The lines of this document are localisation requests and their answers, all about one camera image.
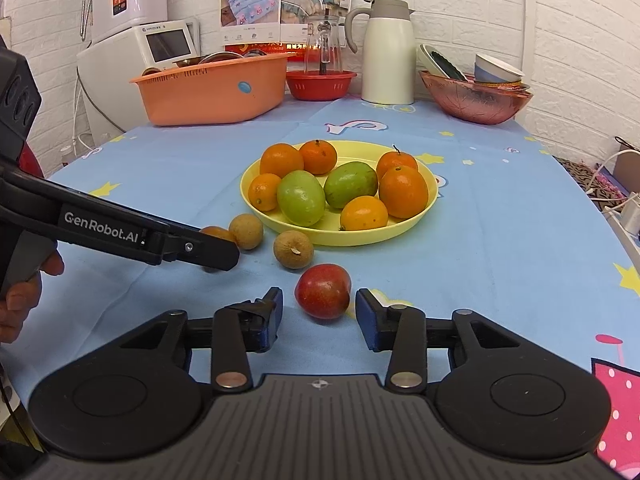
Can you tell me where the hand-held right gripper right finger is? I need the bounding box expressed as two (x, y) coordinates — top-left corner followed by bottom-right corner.
(355, 288), (521, 393)

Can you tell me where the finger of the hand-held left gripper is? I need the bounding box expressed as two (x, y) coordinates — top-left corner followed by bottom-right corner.
(150, 224), (241, 272)

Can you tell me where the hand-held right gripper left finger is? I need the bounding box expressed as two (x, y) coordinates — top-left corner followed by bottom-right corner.
(120, 287), (284, 394)

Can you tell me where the small reddish brown fruit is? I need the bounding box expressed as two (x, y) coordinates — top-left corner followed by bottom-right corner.
(199, 226), (238, 246)

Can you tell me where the tan longan fruit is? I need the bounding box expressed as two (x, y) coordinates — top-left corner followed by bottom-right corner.
(228, 213), (264, 251)
(273, 230), (315, 270)

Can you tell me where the red round fruit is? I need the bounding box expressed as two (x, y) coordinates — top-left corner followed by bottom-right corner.
(294, 263), (352, 321)

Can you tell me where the small orange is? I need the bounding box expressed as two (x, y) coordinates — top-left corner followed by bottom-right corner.
(248, 173), (282, 212)

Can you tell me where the yellow plastic plate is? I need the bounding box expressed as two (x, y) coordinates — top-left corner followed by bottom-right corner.
(240, 140), (440, 247)

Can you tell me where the yellowish orange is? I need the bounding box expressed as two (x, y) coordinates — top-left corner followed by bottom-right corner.
(340, 195), (389, 232)

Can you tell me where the bright green mango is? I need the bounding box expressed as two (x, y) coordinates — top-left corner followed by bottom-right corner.
(276, 170), (327, 228)

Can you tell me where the large orange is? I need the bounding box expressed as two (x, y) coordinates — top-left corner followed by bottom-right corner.
(259, 143), (305, 179)
(378, 165), (430, 219)

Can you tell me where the dark green mango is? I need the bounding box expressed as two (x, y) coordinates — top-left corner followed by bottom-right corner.
(323, 161), (379, 210)

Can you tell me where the spotted mandarin orange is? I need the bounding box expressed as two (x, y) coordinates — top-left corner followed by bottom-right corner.
(298, 139), (339, 176)

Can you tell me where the orange with stem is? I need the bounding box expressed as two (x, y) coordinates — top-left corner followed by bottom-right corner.
(376, 145), (419, 181)

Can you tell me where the person's left hand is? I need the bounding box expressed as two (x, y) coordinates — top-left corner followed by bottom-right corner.
(0, 254), (66, 345)

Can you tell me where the dark red object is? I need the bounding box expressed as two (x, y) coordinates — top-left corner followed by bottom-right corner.
(19, 144), (47, 179)

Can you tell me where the white rounded appliance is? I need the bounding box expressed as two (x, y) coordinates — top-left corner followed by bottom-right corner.
(76, 42), (151, 136)

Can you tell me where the orange plastic basket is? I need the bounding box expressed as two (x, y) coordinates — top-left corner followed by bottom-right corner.
(129, 52), (291, 127)

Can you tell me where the white device with screen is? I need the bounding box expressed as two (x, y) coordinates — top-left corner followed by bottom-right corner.
(132, 17), (201, 69)

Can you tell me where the red plastic basket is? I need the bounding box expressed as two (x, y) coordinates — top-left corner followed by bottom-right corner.
(286, 70), (358, 102)

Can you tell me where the clear glass cup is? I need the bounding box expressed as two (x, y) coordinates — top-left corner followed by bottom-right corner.
(302, 16), (328, 75)
(322, 17), (347, 75)

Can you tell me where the pink glass bowl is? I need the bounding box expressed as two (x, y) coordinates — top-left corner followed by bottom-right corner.
(419, 70), (533, 125)

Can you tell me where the patterned mat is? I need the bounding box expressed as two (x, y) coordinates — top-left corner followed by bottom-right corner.
(554, 155), (627, 202)

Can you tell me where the white thermos jug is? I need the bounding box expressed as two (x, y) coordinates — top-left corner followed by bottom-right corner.
(345, 0), (417, 106)

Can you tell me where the white power strip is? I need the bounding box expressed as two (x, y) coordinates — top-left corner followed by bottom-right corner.
(604, 192), (640, 252)

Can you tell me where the white blue-rimmed bowl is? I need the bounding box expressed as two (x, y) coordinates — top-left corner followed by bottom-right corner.
(474, 53), (525, 86)

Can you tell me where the cardboard box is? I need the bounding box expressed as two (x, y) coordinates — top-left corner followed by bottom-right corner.
(612, 137), (640, 196)

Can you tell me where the metal flexible hose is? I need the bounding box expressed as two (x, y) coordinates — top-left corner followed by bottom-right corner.
(80, 0), (103, 41)

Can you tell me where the wall poster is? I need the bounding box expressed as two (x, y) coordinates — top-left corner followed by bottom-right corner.
(220, 0), (355, 56)

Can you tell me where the white cable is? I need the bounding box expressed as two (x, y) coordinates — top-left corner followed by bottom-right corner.
(585, 147), (640, 197)

